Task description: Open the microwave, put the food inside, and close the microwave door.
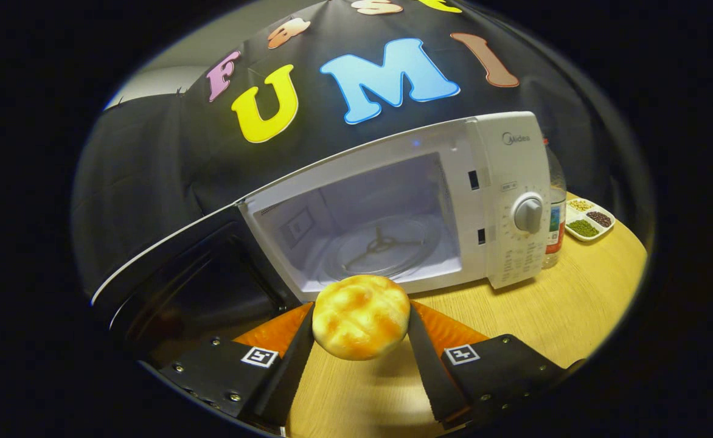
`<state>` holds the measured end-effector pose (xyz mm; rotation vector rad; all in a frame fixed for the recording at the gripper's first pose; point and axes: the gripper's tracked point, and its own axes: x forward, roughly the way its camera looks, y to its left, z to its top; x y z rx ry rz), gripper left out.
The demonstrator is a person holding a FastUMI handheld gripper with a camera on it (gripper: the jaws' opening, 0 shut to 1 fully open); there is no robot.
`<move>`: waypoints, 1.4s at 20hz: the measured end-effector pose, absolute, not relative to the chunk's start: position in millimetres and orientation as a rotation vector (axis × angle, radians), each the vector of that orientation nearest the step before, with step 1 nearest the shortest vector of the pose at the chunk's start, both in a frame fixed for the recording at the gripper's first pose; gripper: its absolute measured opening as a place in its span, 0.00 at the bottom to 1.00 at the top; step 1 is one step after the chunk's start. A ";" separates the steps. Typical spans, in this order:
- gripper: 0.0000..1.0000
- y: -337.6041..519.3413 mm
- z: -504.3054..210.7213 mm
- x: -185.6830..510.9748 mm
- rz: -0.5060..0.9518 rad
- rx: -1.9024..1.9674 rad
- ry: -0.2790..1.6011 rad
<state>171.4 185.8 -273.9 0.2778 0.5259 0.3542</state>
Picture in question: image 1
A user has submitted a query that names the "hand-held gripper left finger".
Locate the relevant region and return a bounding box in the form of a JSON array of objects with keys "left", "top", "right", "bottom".
[{"left": 159, "top": 302, "right": 316, "bottom": 426}]

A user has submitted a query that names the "golden round bun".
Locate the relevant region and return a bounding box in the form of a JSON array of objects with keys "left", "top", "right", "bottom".
[{"left": 311, "top": 274, "right": 411, "bottom": 361}]

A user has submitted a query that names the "black backdrop cloth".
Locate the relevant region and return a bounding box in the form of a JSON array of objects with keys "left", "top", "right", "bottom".
[{"left": 72, "top": 0, "right": 655, "bottom": 293}]

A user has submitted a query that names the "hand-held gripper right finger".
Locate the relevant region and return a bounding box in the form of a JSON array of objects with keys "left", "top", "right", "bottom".
[{"left": 406, "top": 300, "right": 585, "bottom": 426}]

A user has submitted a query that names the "white divided dish with beans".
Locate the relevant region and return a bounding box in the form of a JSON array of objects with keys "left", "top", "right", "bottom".
[{"left": 565, "top": 198, "right": 616, "bottom": 242}]

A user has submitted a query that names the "clear plastic bottle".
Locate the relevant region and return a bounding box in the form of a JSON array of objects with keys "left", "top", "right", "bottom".
[{"left": 542, "top": 139, "right": 568, "bottom": 269}]

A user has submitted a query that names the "white microwave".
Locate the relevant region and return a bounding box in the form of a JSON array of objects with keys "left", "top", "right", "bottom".
[{"left": 91, "top": 111, "right": 553, "bottom": 366}]

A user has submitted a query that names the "glass turntable plate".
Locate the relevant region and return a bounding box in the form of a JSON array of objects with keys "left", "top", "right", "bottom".
[{"left": 323, "top": 216, "right": 443, "bottom": 282}]

